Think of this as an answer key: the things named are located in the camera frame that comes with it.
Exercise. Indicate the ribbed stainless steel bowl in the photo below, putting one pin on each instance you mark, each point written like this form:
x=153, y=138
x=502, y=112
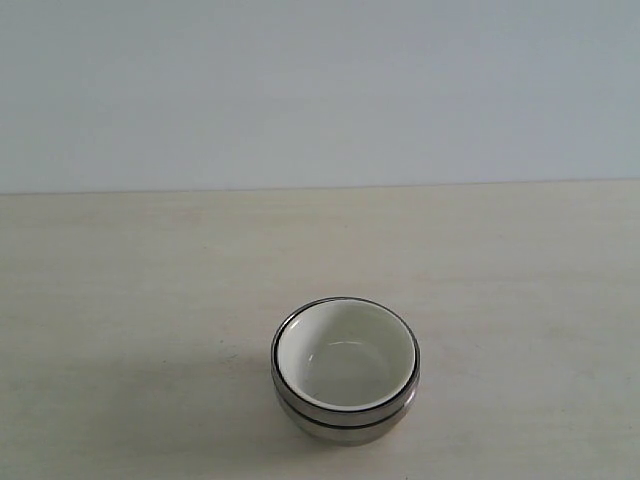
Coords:
x=345, y=400

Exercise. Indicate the white ceramic bowl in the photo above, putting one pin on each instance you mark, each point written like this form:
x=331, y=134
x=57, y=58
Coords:
x=345, y=355

